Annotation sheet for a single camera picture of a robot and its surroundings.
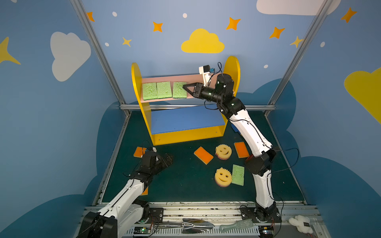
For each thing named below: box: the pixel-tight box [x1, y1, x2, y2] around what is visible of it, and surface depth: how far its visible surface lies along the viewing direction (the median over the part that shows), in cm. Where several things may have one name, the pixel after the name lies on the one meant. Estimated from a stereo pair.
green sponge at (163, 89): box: [156, 81, 173, 99], surface depth 75 cm
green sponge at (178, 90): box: [172, 81, 188, 99], surface depth 73 cm
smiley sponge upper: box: [215, 143, 233, 161], surface depth 98 cm
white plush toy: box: [288, 214, 314, 234], surface depth 72 cm
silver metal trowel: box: [157, 218, 215, 234], surface depth 72 cm
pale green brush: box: [219, 219, 254, 233], surface depth 73 cm
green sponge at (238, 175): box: [231, 164, 245, 187], surface depth 88 cm
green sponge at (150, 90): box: [142, 82, 158, 101], surface depth 73 cm
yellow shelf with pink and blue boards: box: [131, 56, 241, 146], surface depth 78 cm
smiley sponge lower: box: [214, 167, 233, 188], surface depth 87 cm
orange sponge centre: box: [193, 146, 214, 166], surface depth 98 cm
